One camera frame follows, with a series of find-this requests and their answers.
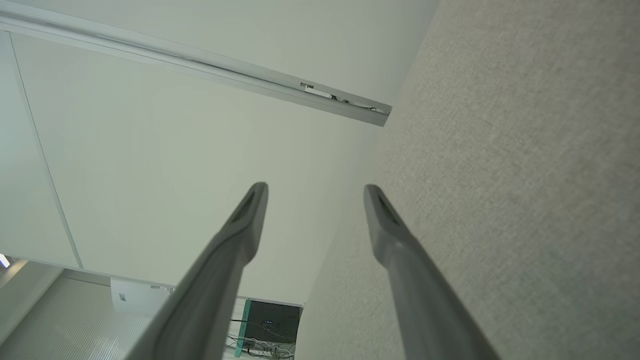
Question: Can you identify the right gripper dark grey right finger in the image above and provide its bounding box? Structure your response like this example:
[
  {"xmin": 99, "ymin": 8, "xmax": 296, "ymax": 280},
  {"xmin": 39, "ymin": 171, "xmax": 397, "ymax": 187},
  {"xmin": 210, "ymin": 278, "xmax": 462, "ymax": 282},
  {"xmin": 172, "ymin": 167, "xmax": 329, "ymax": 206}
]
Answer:
[{"xmin": 363, "ymin": 183, "xmax": 502, "ymax": 360}]

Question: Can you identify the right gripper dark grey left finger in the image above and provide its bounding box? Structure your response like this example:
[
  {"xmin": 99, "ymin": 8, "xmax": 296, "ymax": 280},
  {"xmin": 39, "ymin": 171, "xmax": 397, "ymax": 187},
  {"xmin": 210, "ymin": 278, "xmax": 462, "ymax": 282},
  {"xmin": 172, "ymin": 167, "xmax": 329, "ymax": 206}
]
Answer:
[{"xmin": 125, "ymin": 182, "xmax": 270, "ymax": 360}]

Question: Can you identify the black cabinet with teal trim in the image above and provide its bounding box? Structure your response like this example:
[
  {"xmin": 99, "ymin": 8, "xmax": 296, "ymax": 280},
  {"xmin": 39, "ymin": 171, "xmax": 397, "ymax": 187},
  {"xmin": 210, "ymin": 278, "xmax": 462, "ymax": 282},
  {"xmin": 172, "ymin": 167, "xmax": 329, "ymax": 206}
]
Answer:
[{"xmin": 235, "ymin": 299, "xmax": 304, "ymax": 360}]

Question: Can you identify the grey fabric sofa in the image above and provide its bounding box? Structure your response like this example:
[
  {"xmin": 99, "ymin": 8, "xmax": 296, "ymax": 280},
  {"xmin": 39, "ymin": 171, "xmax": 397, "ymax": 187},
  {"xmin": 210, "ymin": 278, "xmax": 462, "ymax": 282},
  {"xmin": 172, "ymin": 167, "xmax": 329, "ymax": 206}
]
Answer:
[{"xmin": 294, "ymin": 0, "xmax": 640, "ymax": 360}]

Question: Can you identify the tangled cable bundle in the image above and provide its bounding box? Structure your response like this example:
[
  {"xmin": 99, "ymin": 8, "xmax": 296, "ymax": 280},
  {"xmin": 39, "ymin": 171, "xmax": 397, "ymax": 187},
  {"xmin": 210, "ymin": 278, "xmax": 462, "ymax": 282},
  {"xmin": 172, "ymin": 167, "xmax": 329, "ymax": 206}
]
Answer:
[{"xmin": 224, "ymin": 334, "xmax": 297, "ymax": 360}]

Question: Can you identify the white wall box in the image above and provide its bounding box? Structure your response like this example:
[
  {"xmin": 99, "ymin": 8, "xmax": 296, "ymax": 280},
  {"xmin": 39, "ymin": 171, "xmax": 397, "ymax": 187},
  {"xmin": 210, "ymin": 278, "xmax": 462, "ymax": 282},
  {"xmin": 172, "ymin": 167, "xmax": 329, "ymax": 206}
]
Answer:
[{"xmin": 110, "ymin": 278, "xmax": 176, "ymax": 317}]

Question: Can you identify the grey partition post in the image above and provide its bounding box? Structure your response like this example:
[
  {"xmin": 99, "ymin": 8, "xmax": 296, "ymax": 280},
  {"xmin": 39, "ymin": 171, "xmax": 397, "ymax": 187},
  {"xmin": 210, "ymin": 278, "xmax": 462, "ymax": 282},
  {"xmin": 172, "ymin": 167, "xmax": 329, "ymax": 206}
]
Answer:
[{"xmin": 0, "ymin": 0, "xmax": 393, "ymax": 128}]

